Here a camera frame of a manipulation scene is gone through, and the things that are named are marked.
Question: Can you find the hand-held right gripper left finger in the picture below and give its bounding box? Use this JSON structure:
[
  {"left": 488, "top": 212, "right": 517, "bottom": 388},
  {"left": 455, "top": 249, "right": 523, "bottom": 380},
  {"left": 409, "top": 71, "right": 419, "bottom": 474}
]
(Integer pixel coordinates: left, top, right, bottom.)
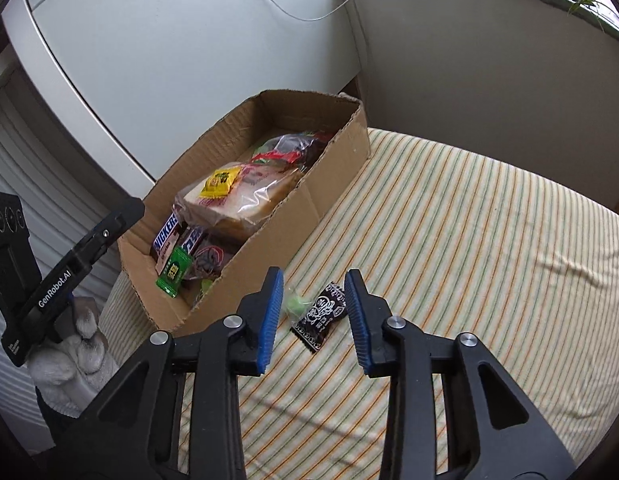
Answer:
[{"left": 54, "top": 266, "right": 285, "bottom": 480}]

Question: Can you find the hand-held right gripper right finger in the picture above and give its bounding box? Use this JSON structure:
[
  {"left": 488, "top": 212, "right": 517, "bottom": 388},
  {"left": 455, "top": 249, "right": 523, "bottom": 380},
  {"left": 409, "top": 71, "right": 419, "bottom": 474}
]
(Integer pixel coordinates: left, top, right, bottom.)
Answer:
[{"left": 343, "top": 268, "right": 577, "bottom": 480}]

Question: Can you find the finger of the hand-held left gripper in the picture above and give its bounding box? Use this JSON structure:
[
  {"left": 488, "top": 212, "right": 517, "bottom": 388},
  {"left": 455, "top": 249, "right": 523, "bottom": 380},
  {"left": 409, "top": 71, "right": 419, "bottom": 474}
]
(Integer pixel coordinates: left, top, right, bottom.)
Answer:
[{"left": 71, "top": 197, "right": 147, "bottom": 269}]

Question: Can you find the black snack packet white print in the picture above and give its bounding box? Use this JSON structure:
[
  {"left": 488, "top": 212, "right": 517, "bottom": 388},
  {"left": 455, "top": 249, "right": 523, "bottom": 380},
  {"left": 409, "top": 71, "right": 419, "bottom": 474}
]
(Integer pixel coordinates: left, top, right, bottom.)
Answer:
[{"left": 290, "top": 281, "right": 348, "bottom": 354}]

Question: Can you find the brown chocolate bar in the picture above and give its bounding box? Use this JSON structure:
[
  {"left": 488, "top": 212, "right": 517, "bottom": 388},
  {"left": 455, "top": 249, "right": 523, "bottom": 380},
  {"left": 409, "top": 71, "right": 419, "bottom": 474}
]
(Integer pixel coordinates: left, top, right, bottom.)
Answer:
[
  {"left": 182, "top": 225, "right": 210, "bottom": 257},
  {"left": 152, "top": 210, "right": 185, "bottom": 262}
]

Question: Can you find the green snack packet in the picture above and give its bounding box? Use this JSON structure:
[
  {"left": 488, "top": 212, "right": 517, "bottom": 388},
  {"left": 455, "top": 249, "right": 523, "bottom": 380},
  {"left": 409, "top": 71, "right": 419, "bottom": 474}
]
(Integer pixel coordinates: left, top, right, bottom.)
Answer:
[{"left": 156, "top": 246, "right": 194, "bottom": 299}]

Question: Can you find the brown snack packet red print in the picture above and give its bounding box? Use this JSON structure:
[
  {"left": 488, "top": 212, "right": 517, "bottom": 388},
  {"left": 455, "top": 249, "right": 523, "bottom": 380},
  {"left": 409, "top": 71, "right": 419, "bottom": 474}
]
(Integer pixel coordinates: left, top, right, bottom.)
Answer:
[{"left": 192, "top": 242, "right": 235, "bottom": 281}]

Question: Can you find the cardboard box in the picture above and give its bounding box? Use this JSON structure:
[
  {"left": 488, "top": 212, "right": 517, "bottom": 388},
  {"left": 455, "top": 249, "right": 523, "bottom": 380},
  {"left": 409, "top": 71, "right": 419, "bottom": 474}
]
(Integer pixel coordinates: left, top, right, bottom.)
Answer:
[{"left": 117, "top": 89, "right": 371, "bottom": 333}]

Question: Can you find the yellow snack packet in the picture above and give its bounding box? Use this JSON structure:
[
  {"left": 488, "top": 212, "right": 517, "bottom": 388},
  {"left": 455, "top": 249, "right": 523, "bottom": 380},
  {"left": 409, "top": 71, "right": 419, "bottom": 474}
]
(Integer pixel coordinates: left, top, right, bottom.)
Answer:
[{"left": 198, "top": 167, "right": 242, "bottom": 199}]

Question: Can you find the sliced bread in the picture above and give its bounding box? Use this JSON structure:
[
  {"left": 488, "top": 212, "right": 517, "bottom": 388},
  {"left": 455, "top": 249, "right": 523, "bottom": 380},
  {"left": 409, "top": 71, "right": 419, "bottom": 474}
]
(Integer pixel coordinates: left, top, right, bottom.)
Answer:
[{"left": 174, "top": 160, "right": 310, "bottom": 241}]

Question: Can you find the clear bag of dark snacks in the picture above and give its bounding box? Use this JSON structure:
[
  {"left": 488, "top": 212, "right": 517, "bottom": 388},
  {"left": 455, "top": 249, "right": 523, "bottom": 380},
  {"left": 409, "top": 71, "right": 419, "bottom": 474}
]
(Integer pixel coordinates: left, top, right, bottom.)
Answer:
[{"left": 252, "top": 131, "right": 337, "bottom": 173}]

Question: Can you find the white slatted door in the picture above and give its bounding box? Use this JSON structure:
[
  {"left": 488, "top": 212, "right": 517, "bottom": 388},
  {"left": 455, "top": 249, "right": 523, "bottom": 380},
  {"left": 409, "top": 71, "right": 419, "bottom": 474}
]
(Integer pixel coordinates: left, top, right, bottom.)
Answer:
[{"left": 0, "top": 60, "right": 155, "bottom": 311}]

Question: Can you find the white wardrobe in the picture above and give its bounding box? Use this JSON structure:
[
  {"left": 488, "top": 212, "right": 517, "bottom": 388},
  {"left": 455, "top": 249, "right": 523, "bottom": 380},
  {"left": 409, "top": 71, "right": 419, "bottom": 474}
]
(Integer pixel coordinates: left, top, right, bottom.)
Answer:
[{"left": 2, "top": 0, "right": 363, "bottom": 186}]

